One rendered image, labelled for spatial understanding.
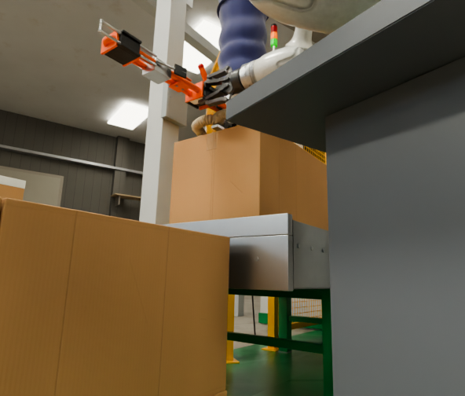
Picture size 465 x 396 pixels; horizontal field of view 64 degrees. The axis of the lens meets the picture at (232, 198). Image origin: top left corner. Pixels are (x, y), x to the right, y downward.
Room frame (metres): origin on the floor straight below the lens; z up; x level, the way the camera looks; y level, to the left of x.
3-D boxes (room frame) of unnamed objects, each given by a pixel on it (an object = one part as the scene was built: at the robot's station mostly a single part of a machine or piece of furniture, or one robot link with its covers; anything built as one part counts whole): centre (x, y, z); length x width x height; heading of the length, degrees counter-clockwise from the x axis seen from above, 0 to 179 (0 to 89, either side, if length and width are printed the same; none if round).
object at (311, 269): (1.97, -0.84, 0.50); 2.31 x 0.05 x 0.19; 144
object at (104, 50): (0.97, 0.34, 1.08); 0.08 x 0.07 x 0.05; 143
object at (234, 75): (1.14, 0.00, 1.08); 0.09 x 0.07 x 0.08; 54
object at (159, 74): (1.07, 0.25, 1.07); 0.07 x 0.07 x 0.04; 53
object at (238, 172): (1.50, -0.10, 0.75); 0.60 x 0.40 x 0.40; 144
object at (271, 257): (1.22, 0.12, 0.48); 0.70 x 0.03 x 0.15; 54
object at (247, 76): (1.09, -0.05, 1.08); 0.09 x 0.06 x 0.09; 144
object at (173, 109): (2.36, 0.42, 1.62); 0.20 x 0.05 x 0.30; 144
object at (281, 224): (1.22, 0.12, 0.58); 0.70 x 0.03 x 0.06; 54
